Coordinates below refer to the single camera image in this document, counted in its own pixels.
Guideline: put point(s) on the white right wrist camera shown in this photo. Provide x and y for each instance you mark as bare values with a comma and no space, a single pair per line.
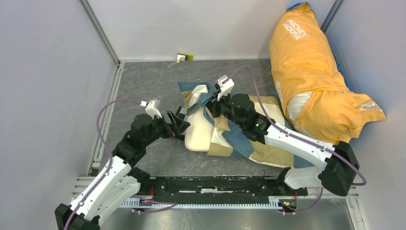
224,86

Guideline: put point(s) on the black white checkerboard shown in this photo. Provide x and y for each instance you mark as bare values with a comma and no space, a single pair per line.
181,113

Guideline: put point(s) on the aluminium frame post left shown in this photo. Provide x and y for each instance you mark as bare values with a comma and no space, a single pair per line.
99,30

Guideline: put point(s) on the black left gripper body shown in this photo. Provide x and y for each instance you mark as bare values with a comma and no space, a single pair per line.
161,129

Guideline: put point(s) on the blue beige checkered pillowcase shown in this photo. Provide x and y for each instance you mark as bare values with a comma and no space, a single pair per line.
243,147

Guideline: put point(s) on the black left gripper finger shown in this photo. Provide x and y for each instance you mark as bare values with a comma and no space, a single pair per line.
177,119
178,130

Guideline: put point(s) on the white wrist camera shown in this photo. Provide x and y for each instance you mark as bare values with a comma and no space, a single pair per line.
152,108
224,86

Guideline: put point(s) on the small white green block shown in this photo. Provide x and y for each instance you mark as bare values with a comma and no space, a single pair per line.
183,57

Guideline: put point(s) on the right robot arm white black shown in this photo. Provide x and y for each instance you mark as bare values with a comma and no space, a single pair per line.
334,166

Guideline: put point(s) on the yellow Mickey Mouse pillow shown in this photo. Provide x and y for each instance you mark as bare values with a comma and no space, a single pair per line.
312,90

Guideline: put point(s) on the aluminium frame post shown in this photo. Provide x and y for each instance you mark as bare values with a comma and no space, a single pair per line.
99,30
331,15

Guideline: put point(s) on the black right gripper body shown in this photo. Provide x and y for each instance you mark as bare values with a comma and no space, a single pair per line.
225,103

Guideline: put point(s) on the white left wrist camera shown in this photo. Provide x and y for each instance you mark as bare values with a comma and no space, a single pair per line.
152,108

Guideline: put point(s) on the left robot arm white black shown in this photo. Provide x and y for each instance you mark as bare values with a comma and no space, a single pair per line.
120,178

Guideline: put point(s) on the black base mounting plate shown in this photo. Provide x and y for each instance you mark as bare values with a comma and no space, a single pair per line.
259,185

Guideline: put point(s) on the cream white pillow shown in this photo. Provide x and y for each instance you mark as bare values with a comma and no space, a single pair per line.
205,132

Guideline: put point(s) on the aluminium frame rail front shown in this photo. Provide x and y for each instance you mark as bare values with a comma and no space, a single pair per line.
83,182

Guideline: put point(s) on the aluminium frame post right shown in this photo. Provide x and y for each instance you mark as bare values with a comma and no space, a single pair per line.
331,15

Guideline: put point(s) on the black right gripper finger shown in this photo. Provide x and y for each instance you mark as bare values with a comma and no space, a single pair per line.
217,95
214,109

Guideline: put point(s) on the white slotted cable duct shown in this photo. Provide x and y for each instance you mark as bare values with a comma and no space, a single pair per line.
270,203

